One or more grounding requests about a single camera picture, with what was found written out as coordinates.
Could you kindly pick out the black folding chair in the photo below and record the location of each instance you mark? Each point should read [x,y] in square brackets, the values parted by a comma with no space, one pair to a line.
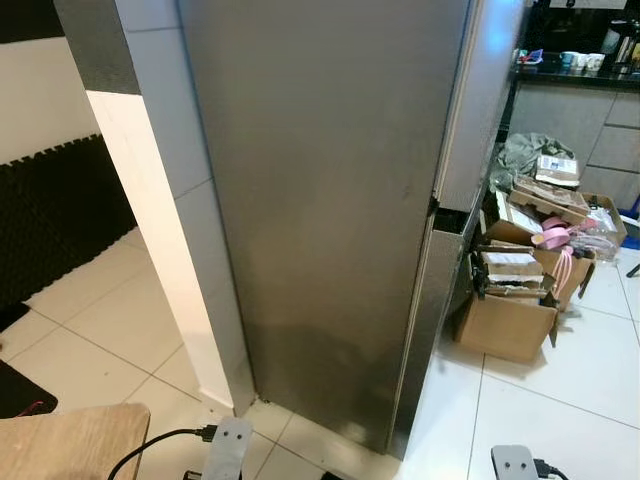
[634,269]

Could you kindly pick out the steel fridge freezer door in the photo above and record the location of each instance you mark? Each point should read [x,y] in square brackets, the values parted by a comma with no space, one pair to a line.
[482,100]

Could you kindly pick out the open brown cardboard box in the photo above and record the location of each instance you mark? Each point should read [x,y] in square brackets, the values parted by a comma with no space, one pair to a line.
[580,275]

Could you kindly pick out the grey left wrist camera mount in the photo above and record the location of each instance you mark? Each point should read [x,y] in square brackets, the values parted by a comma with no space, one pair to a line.
[228,452]

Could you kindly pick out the white mug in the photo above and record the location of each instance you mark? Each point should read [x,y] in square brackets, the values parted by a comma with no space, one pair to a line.
[570,60]
[594,62]

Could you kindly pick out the grey kitchen base cabinets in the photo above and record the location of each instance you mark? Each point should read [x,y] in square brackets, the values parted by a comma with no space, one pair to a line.
[580,125]

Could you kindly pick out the black and silver thermos jug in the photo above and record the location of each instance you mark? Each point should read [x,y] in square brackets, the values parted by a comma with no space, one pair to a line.
[622,50]

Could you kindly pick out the light wooden table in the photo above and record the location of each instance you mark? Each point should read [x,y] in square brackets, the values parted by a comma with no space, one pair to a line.
[65,445]

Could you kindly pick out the black ribbed foam mat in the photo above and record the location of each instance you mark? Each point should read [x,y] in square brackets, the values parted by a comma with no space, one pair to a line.
[55,220]

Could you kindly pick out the flattened labelled cardboard stack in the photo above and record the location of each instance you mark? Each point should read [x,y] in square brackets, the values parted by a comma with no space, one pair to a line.
[512,268]

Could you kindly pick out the pink tape roll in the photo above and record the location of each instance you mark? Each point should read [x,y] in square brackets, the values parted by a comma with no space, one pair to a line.
[553,233]

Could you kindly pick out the flat brown carton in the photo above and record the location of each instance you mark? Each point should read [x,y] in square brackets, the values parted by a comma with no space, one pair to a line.
[550,198]

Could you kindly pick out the red and blue dish stack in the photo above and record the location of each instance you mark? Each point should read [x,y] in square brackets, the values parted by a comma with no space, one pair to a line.
[531,58]

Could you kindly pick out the large plain cardboard box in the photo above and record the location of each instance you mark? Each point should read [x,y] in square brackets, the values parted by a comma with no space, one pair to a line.
[505,330]

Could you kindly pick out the stainless steel fridge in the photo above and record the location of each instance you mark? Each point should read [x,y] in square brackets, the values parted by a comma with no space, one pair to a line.
[320,200]

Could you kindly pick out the tall steel fridge door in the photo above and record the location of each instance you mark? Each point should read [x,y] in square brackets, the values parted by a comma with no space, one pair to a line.
[425,310]

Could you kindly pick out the grey-green cloth bag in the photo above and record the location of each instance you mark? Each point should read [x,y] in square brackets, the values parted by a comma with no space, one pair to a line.
[515,155]

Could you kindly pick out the blue mop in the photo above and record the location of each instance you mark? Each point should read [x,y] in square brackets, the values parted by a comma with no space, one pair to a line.
[631,210]

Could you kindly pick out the cardboard box with plastic bags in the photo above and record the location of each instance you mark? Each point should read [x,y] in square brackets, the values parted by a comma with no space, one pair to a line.
[606,225]

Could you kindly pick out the black foam floor mat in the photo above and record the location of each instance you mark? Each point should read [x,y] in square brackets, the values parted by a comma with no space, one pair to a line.
[20,392]

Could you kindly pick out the silver wall socket strip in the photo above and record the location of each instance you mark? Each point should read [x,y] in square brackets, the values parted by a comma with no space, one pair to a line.
[585,4]

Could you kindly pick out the small white-labelled cardboard box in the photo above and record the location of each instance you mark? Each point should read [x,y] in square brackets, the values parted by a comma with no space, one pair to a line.
[557,170]

